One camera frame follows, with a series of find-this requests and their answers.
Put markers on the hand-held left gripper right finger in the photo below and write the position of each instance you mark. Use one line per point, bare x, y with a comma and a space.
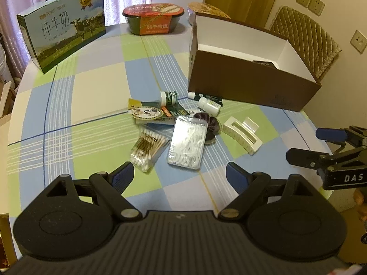
234, 177

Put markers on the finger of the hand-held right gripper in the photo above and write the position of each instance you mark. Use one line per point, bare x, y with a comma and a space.
329, 134
301, 157

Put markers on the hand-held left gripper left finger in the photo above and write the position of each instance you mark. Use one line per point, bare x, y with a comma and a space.
124, 175

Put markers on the cotton swab pack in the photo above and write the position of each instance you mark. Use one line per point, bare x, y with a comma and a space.
146, 149

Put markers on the dark scrunchie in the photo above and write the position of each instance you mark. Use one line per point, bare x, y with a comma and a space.
212, 124

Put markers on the small white bottle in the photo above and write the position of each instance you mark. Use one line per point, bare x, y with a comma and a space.
208, 105

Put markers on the green lip salve jar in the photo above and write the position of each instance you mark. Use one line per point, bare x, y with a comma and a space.
168, 98

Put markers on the brown cardboard box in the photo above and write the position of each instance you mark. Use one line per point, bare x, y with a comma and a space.
243, 83

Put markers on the checked tablecloth desktop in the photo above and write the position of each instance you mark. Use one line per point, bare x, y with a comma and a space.
94, 91

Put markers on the person's right hand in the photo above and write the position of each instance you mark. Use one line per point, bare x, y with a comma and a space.
361, 199

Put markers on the white hair claw clip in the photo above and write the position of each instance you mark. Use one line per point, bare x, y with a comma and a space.
240, 134

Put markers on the clear floss pick box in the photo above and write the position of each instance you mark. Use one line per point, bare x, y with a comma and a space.
187, 143

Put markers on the green snack packet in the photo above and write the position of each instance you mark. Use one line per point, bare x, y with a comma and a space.
147, 111

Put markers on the green tube with white cap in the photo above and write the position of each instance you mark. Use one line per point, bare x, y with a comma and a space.
210, 97

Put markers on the small dark box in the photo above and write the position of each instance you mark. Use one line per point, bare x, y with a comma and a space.
265, 63

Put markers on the chair with quilted cover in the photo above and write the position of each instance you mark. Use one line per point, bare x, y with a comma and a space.
308, 37

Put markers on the cardboard pieces beside table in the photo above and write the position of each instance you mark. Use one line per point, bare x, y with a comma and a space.
5, 100

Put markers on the green milk carton box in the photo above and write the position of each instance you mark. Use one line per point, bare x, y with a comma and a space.
61, 28

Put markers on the red lid instant rice bowl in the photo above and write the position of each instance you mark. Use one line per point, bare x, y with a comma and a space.
153, 18

